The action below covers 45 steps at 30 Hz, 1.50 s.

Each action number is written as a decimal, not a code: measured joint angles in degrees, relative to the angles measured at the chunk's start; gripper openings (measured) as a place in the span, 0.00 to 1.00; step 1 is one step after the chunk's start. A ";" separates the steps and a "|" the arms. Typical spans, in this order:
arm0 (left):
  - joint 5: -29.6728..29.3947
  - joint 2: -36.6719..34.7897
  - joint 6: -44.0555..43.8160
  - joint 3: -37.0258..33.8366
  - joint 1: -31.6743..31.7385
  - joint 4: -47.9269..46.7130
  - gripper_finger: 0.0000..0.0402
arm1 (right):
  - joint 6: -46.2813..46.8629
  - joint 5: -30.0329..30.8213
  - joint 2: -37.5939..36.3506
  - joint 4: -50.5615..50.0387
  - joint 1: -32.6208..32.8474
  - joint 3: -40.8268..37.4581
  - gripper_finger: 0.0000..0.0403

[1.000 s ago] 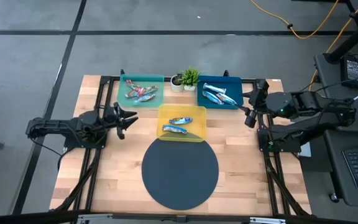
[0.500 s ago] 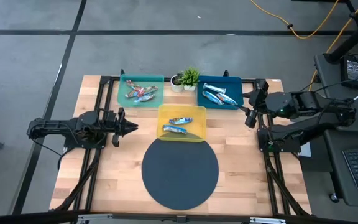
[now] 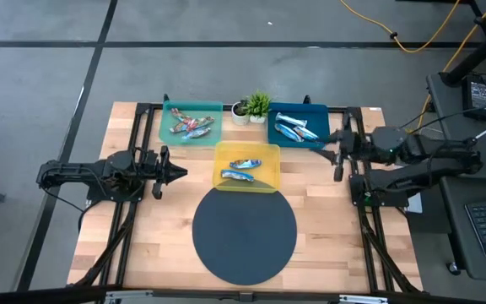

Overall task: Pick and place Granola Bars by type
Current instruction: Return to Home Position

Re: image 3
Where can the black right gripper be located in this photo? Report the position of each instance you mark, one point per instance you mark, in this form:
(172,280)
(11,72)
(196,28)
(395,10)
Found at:
(344,148)

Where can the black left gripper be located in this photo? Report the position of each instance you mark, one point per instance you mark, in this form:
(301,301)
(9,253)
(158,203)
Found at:
(163,169)

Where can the blue red granola bar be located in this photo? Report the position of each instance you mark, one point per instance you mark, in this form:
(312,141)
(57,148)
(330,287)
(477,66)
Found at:
(201,122)

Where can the blue brown granola bar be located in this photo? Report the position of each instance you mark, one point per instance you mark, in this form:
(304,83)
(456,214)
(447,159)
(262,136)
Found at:
(237,175)
(245,163)

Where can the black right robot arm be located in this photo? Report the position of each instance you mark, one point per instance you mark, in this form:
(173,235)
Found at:
(428,169)

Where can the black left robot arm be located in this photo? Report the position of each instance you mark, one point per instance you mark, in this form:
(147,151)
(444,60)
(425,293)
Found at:
(70,173)

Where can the dark blue plastic tray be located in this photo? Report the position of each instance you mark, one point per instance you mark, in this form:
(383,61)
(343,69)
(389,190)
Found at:
(319,114)

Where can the yellow plastic tray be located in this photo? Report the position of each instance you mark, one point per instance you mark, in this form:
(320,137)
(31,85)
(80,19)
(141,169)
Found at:
(268,152)

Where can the teal plastic tray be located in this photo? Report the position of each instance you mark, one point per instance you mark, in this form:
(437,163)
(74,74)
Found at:
(215,110)

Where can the small dark plant white pot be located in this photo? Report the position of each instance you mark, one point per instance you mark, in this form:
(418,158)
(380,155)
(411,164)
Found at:
(239,116)

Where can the green potted plant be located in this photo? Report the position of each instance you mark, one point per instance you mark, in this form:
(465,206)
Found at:
(259,103)

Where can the round dark woven mat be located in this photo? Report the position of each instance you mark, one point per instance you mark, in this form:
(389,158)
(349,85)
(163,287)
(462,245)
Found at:
(243,236)

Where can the light grey plate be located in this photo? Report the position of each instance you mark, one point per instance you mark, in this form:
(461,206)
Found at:
(414,207)

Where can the dark grey desk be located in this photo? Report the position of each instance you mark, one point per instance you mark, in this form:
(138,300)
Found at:
(458,236)
(449,105)

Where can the black power adapter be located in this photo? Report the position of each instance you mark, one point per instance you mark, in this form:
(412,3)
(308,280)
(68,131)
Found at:
(477,97)

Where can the black caster wheel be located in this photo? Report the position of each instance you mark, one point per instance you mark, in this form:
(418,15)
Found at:
(452,268)

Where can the black stand leg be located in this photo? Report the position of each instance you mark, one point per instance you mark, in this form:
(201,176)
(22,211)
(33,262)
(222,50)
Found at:
(479,52)

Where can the black front crossbar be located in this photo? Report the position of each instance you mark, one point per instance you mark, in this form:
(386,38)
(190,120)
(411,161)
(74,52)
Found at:
(36,295)

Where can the black aluminium table frame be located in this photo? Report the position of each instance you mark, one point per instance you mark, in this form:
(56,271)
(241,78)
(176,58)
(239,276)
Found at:
(144,109)

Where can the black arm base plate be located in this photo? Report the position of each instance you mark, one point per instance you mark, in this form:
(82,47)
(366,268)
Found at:
(99,194)
(390,200)

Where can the silver bracket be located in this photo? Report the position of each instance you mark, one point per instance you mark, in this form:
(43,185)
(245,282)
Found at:
(363,300)
(129,297)

